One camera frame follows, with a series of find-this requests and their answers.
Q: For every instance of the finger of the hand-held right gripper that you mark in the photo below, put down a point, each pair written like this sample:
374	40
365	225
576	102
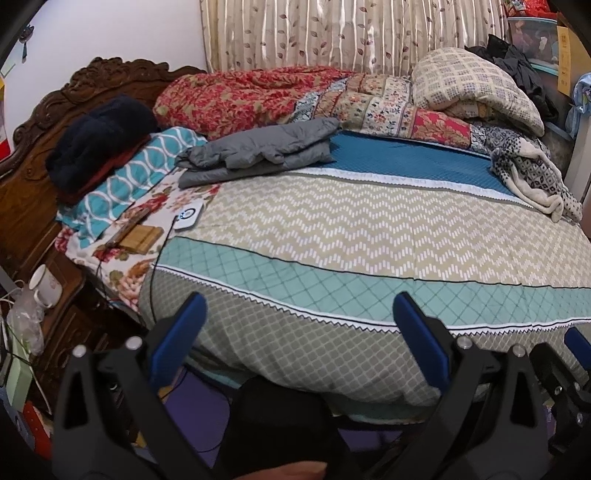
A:
579	348

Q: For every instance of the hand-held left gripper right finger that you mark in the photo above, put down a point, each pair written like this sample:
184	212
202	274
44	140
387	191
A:
420	341

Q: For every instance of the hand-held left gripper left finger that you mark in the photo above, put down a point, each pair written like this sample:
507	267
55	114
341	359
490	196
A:
178	337

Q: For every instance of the grey puffer jacket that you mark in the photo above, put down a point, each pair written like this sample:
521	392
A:
258	147

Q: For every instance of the black clothes pile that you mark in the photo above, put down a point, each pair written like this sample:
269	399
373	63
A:
521	69

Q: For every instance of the purple floor mat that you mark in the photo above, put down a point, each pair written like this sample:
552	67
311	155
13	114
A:
207	415

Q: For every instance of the wooden box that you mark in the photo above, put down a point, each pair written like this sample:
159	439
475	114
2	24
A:
138	237

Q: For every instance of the wooden nightstand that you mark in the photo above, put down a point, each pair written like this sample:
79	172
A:
69	323

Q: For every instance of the white controller with dial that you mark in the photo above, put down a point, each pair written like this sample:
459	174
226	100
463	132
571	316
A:
189	214

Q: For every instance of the brown wooden stick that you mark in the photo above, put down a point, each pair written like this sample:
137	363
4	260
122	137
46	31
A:
131	221

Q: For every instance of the person's dark trouser leg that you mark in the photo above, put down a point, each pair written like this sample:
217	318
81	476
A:
277	424

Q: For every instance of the floral bed sheet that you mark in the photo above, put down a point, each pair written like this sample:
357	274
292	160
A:
175	198

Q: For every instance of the white mug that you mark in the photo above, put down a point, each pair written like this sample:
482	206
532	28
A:
46	286

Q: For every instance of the clear plastic bag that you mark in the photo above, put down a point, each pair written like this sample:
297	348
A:
25	323

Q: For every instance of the teal circle pattern pillow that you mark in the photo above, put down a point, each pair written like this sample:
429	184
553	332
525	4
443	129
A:
134	180

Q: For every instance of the red box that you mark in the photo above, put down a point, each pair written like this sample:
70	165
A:
39	429

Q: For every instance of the pale green box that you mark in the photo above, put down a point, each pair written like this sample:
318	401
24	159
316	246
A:
16	378

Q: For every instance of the red cloth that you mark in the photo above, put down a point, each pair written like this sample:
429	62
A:
92	184

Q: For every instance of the black white patterned blanket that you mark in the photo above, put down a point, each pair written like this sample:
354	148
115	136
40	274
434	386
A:
531	170

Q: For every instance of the dark navy fluffy cloth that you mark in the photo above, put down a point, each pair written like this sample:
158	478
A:
97	138

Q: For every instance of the carved wooden headboard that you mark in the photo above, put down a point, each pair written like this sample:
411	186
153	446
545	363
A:
32	152

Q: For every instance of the light blue cloth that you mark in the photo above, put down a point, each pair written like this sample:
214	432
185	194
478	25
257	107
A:
581	106

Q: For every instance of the red floral quilt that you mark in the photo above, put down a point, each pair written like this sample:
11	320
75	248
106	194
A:
240	97

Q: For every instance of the cream checked quilt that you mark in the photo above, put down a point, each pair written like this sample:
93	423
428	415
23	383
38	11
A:
471	78

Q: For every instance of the yellow carton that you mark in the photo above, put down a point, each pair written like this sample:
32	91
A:
565	55

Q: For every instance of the clear storage box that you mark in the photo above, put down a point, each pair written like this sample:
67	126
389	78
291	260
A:
531	37

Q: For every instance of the leaf print curtain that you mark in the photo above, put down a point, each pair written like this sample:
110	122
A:
323	32

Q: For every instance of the red wall decoration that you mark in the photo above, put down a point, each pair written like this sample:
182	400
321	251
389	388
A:
2	134

